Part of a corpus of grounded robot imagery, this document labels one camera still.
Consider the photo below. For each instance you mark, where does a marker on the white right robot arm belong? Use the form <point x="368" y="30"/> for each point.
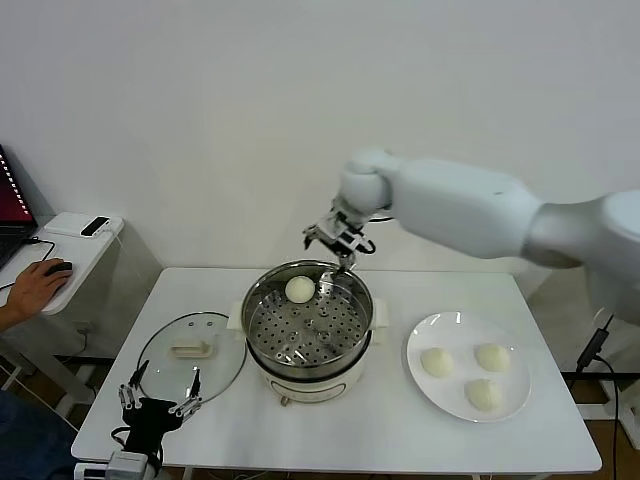
<point x="450" y="200"/>

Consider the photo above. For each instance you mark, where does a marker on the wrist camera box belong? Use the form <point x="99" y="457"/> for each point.
<point x="345" y="227"/>
<point x="127" y="465"/>

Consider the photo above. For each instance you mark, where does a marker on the flat white box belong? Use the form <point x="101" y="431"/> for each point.
<point x="62" y="224"/>

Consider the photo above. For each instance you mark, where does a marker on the white steamed baozi bun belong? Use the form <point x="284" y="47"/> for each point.
<point x="436" y="361"/>
<point x="492" y="357"/>
<point x="483" y="395"/>
<point x="300" y="290"/>

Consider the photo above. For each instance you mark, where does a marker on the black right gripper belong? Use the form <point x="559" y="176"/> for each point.
<point x="345" y="246"/>

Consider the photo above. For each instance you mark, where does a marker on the stainless steel steamer basket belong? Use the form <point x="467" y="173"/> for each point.
<point x="360" y="310"/>

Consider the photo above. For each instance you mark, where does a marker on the white side desk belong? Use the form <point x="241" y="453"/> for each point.
<point x="75" y="260"/>

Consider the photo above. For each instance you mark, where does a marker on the black laptop computer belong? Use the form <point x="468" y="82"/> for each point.
<point x="15" y="210"/>

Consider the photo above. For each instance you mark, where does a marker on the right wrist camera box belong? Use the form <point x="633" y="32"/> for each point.
<point x="345" y="227"/>

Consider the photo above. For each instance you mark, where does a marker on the cream electric cooker base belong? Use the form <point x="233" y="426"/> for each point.
<point x="310" y="385"/>

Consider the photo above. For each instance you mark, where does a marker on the grey wall socket plug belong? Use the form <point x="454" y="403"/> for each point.
<point x="84" y="327"/>

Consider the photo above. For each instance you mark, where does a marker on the person's bare forearm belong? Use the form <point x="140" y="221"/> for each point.
<point x="9" y="320"/>

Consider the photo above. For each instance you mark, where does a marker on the person's bare hand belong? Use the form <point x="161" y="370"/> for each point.
<point x="37" y="287"/>

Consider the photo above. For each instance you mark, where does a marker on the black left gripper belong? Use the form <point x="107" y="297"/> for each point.
<point x="147" y="420"/>

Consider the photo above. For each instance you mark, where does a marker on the white round plate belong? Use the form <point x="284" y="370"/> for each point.
<point x="450" y="400"/>

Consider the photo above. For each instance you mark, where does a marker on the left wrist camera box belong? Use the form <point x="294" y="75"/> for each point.
<point x="127" y="465"/>

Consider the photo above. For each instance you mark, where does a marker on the round glass pot lid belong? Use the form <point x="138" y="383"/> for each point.
<point x="225" y="350"/>

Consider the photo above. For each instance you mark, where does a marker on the small black-topped white device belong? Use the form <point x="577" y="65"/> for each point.
<point x="95" y="226"/>

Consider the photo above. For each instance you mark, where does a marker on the person's blue jeans leg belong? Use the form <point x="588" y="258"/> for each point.
<point x="25" y="440"/>

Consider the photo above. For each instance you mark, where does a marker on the black computer mouse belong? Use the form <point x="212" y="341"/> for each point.
<point x="64" y="267"/>

